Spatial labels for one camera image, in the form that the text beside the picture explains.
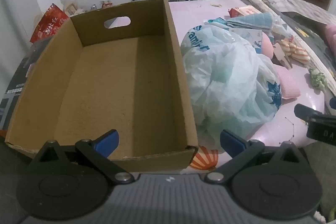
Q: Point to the pink plush toy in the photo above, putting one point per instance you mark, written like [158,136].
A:
[266,45]

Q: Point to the green white fluffy toy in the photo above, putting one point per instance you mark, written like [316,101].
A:
[317,77]

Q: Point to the blue towel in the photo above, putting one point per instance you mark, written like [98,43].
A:
[252,20]

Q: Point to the pink cloth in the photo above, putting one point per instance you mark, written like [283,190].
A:
[331,32]

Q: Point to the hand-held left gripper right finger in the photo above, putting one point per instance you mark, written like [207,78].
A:
[231,141]

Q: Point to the orange striped plush toy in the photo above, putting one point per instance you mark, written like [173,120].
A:
[296,52]

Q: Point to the pink towel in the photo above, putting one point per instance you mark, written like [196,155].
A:
[287,82]

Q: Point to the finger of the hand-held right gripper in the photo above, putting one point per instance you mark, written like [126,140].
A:
[305,111]

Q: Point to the small red carton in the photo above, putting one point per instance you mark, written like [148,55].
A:
[107,4]

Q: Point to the red snack bag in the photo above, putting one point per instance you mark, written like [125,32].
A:
[50,23]

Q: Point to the white plastic bag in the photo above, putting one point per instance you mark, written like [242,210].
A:
[225,77]

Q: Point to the red pink wipes packet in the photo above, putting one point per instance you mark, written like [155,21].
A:
[241,11]

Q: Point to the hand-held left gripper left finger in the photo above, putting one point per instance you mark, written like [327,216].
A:
[107,140]

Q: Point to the brown cardboard box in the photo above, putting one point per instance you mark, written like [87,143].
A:
[105,82]

